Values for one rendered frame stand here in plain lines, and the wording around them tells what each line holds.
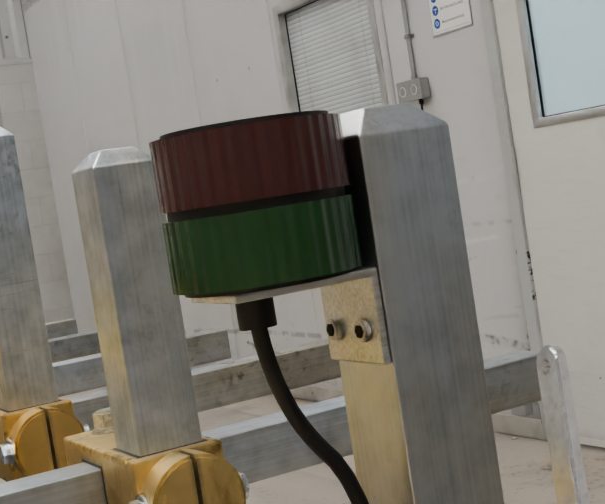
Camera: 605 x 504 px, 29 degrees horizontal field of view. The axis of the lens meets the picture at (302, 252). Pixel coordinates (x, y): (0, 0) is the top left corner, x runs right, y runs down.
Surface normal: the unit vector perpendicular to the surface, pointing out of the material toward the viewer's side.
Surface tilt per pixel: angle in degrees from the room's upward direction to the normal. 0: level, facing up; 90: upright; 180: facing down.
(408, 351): 90
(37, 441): 90
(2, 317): 90
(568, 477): 76
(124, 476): 90
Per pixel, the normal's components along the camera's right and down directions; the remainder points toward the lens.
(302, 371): 0.48, -0.03
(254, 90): -0.87, 0.16
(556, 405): -0.91, -0.08
